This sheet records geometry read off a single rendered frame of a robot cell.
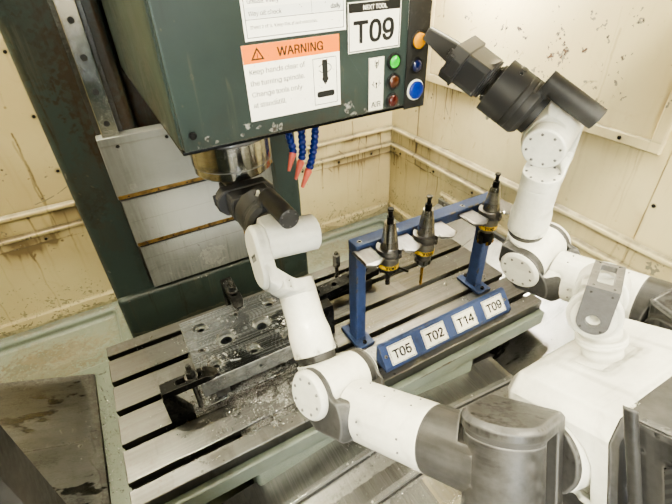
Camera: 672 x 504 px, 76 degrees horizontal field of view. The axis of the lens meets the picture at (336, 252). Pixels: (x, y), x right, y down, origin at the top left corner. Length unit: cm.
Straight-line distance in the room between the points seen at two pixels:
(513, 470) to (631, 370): 22
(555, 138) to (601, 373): 33
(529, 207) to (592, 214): 71
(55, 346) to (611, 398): 183
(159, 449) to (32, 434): 55
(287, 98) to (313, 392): 45
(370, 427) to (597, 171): 109
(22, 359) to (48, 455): 59
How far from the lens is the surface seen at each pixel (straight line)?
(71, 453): 154
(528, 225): 86
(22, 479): 28
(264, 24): 67
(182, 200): 141
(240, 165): 85
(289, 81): 70
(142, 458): 114
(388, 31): 78
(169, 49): 64
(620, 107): 142
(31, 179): 178
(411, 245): 105
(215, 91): 66
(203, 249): 152
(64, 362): 193
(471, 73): 75
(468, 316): 129
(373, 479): 118
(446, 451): 57
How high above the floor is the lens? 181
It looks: 35 degrees down
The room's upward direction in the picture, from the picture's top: 2 degrees counter-clockwise
